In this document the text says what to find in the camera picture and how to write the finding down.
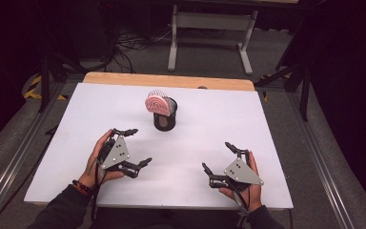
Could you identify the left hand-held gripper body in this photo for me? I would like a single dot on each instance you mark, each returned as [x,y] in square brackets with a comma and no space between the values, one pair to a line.
[116,154]

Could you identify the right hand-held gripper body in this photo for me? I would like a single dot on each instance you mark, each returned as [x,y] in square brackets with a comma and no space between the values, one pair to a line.
[241,173]

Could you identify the black mesh pen holder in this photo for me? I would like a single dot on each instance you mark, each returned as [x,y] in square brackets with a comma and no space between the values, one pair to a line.
[165,122]

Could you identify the pink hairbrush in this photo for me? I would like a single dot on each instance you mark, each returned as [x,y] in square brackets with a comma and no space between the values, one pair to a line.
[156,105]

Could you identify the person's right hand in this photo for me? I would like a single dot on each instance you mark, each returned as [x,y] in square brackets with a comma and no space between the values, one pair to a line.
[254,197]

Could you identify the person's left hand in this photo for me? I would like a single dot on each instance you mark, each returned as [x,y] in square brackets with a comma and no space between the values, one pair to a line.
[90,171]

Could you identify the black metal stand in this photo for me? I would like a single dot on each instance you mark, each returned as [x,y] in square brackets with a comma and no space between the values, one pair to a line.
[46,82]
[305,95]

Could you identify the yellow black hazard tape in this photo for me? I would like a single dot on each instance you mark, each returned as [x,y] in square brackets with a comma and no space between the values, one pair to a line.
[33,90]

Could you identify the aluminium floor rail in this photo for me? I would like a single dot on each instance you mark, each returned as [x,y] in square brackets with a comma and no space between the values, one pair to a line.
[16,159]
[321,165]

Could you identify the white metal stand frame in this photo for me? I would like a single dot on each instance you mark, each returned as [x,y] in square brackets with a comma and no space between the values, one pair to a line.
[213,21]

